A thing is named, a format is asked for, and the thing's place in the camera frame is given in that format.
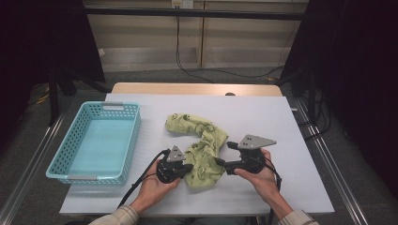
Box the black stand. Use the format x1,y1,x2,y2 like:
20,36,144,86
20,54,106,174
46,67,111,128

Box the black wall cable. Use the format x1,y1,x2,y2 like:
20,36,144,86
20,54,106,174
175,15,285,84

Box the black floor cables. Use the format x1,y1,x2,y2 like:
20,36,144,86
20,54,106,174
299,88,333,142

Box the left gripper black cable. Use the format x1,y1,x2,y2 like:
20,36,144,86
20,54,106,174
117,149,172,209

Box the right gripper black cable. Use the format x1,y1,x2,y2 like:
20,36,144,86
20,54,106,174
264,157,283,225

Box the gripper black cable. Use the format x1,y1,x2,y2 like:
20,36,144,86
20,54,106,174
117,149,172,209
264,157,283,225

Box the yellow floor cable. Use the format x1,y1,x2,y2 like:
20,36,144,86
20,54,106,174
35,86,52,106

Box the black curtain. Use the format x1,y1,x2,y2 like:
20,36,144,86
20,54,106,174
0,0,106,148
279,0,398,201

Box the black horizontal bar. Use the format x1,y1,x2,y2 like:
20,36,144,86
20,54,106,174
84,7,309,22

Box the person's right hand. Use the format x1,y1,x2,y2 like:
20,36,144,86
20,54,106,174
234,148,282,205

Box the green printed baby romper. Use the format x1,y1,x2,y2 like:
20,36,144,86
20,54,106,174
164,112,229,189

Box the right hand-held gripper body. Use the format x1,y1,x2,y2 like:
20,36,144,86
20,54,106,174
224,134,278,176

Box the wooden table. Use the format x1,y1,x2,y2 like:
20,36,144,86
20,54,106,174
111,82,283,98

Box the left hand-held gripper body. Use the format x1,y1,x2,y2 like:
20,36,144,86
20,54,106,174
156,144,187,185

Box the white wall socket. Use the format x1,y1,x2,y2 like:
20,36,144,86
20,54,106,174
171,0,194,9

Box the metal floor rail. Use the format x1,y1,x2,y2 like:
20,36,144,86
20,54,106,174
0,112,68,225
294,97,371,225

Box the light blue plastic basket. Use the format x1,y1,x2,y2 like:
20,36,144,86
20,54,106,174
45,100,142,188

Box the person's left hand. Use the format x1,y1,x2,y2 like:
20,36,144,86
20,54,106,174
130,160,182,215

